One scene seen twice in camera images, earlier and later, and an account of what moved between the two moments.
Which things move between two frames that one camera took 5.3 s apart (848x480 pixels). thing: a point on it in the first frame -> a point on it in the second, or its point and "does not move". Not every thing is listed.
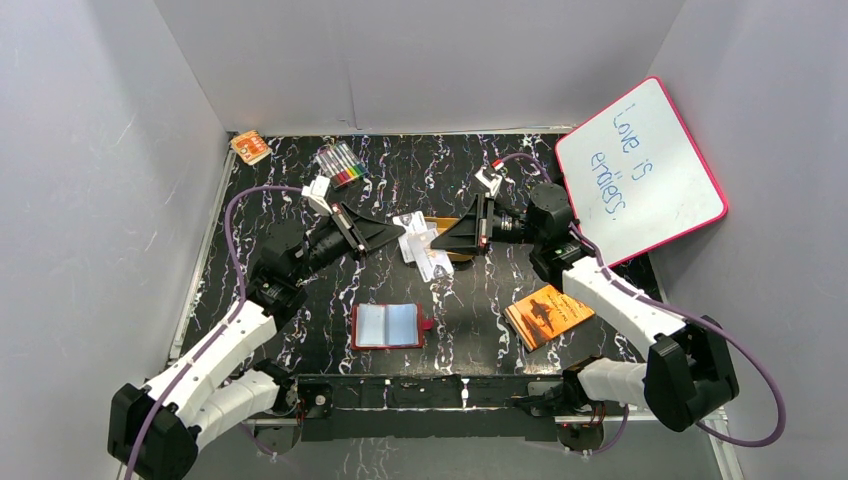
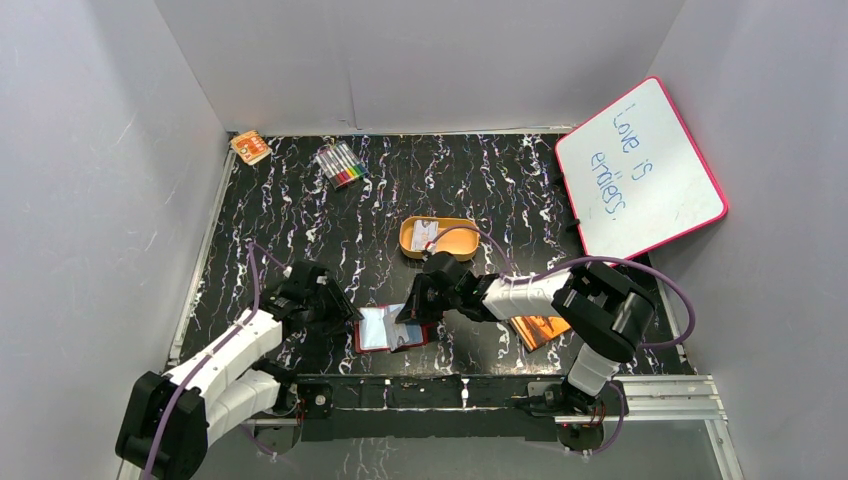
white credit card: (412, 222) -> (423, 232)
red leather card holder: (388, 326) does not move
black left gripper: (349, 229) -> (333, 312)
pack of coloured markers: (341, 164) does not move
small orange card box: (251, 146) does not move
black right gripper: (473, 232) -> (415, 310)
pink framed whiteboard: (635, 179) does not move
